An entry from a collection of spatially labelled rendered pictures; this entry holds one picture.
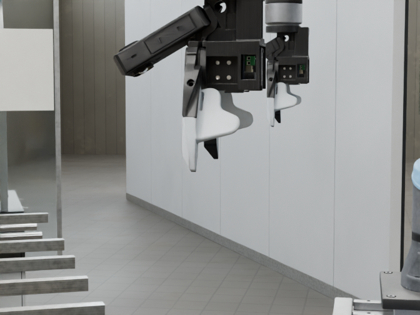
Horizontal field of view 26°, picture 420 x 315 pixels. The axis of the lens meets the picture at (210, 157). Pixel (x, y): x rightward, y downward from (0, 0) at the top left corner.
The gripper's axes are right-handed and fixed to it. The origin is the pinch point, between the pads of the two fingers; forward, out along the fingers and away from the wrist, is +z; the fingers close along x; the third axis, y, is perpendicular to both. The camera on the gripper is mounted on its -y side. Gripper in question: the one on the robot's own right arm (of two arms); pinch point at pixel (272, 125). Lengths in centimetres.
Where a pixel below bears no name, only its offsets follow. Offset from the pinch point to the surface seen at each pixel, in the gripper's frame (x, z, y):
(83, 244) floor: 546, 132, -213
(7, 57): 166, -17, -123
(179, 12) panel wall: 657, -69, -153
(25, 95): 169, -2, -117
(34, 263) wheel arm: 30, 37, -63
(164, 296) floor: 378, 132, -106
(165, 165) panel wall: 695, 79, -175
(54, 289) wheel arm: 8, 38, -50
